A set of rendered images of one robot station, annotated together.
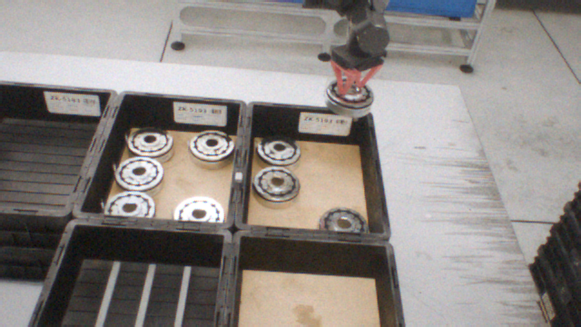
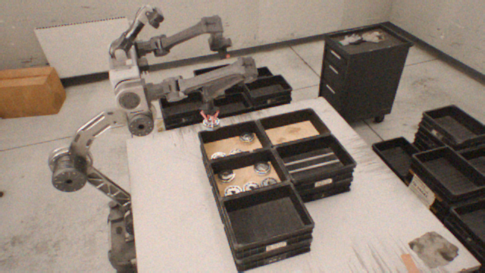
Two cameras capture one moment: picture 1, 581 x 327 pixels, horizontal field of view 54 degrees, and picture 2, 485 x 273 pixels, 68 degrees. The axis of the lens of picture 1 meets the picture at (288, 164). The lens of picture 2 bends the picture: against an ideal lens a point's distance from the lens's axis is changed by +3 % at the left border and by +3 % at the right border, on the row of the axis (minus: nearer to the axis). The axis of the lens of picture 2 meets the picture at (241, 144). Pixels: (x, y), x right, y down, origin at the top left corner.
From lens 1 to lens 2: 2.06 m
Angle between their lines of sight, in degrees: 70
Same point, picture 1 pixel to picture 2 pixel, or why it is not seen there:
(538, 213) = not seen: hidden behind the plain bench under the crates
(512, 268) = (225, 120)
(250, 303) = not seen: hidden behind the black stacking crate
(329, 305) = (273, 137)
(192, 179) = (242, 179)
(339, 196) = (230, 143)
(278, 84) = (144, 196)
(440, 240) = not seen: hidden behind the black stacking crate
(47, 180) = (265, 219)
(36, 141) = (247, 235)
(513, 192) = (116, 168)
